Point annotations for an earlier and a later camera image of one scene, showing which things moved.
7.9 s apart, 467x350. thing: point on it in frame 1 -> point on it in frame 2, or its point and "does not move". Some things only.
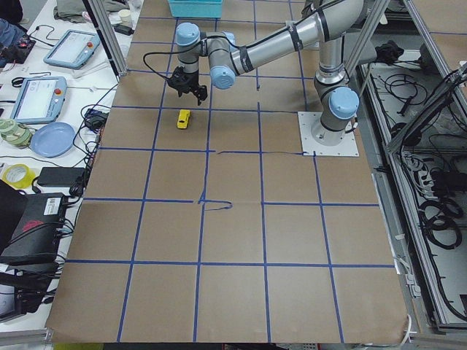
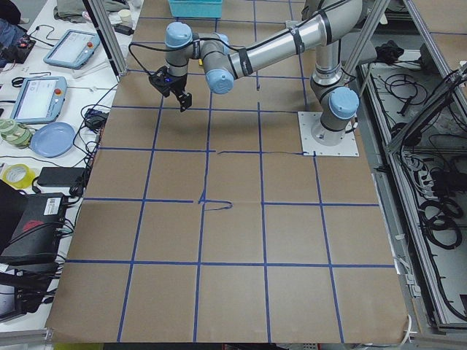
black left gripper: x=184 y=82 -> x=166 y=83
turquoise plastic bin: x=195 y=8 does not move
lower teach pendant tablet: x=39 y=100 does not move
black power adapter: x=60 y=176 does not move
